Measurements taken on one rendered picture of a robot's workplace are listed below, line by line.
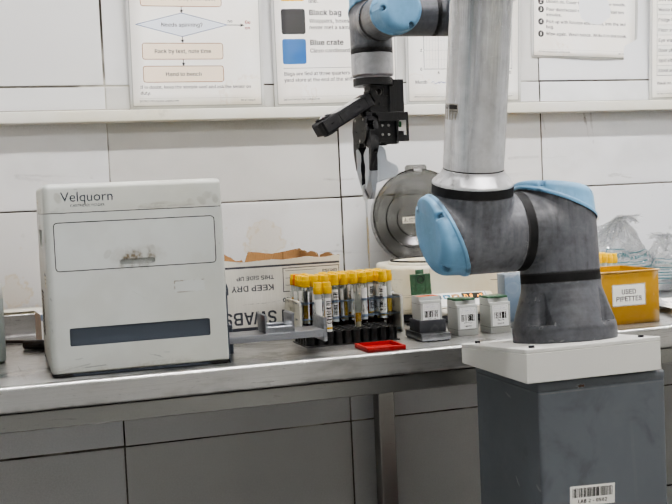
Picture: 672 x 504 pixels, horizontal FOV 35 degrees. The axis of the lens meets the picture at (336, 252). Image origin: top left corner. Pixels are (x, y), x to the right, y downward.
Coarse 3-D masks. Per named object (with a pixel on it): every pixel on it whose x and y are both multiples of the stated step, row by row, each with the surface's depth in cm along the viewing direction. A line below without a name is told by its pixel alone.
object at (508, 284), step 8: (512, 272) 205; (504, 280) 201; (512, 280) 201; (504, 288) 201; (512, 288) 201; (520, 288) 201; (512, 296) 201; (512, 304) 201; (512, 312) 201; (512, 320) 201
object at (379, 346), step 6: (366, 342) 183; (372, 342) 183; (378, 342) 184; (384, 342) 184; (390, 342) 184; (396, 342) 181; (360, 348) 180; (366, 348) 177; (372, 348) 177; (378, 348) 177; (384, 348) 177; (390, 348) 178; (396, 348) 178; (402, 348) 178
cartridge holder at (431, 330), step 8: (416, 320) 189; (424, 320) 188; (432, 320) 188; (440, 320) 188; (416, 328) 189; (424, 328) 187; (432, 328) 188; (440, 328) 188; (408, 336) 193; (416, 336) 188; (424, 336) 186; (432, 336) 186; (440, 336) 186; (448, 336) 187
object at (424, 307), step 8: (416, 296) 190; (424, 296) 189; (432, 296) 189; (416, 304) 190; (424, 304) 188; (432, 304) 188; (440, 304) 188; (416, 312) 190; (424, 312) 188; (432, 312) 188; (440, 312) 189
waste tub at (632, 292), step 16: (608, 272) 195; (624, 272) 196; (640, 272) 197; (656, 272) 198; (608, 288) 196; (624, 288) 197; (640, 288) 198; (656, 288) 199; (624, 304) 197; (640, 304) 198; (656, 304) 199; (624, 320) 197; (640, 320) 198; (656, 320) 199
